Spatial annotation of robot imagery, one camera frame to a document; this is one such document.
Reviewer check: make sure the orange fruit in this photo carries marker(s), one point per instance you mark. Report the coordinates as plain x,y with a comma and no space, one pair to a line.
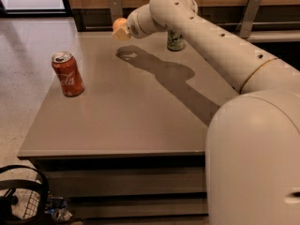
118,23

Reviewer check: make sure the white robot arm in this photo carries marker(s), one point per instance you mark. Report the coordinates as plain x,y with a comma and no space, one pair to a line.
252,149

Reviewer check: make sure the green soda can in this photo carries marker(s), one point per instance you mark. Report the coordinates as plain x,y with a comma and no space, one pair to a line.
175,41

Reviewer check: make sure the metal bracket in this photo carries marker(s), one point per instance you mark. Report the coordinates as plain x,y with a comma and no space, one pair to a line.
116,9
250,12

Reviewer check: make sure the grey drawer cabinet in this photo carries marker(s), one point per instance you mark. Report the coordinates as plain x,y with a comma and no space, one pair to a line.
130,149

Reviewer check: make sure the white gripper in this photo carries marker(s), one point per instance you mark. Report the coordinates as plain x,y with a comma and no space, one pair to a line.
133,26

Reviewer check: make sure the left metal bracket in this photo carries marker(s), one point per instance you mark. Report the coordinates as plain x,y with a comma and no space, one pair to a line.
116,9

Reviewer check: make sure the crushed can on floor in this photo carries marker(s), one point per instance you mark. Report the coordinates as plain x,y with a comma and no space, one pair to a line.
56,207

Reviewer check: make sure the red cola can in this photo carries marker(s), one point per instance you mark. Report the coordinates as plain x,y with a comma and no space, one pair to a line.
65,66

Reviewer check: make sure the right metal bracket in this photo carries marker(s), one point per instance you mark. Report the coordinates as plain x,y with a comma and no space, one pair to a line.
250,12

